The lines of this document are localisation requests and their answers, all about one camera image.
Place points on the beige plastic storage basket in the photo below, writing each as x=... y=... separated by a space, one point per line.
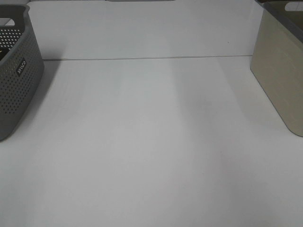
x=277 y=60

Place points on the grey perforated plastic basket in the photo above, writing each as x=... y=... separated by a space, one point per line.
x=21 y=66

